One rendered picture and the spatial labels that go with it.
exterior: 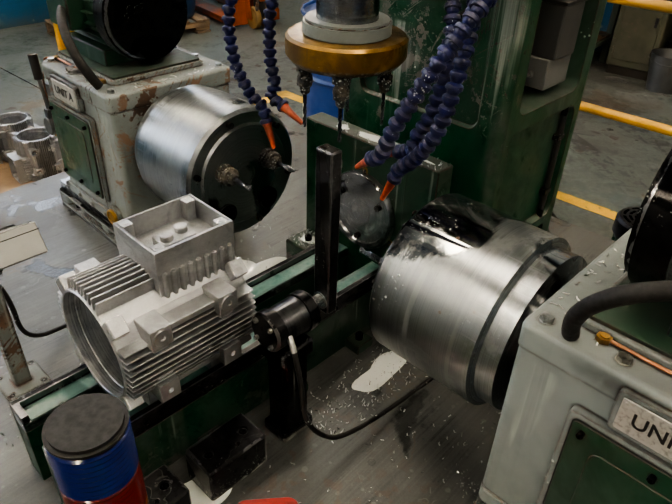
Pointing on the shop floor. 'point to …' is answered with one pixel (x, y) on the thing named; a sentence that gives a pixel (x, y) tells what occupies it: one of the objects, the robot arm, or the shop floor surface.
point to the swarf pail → (660, 71)
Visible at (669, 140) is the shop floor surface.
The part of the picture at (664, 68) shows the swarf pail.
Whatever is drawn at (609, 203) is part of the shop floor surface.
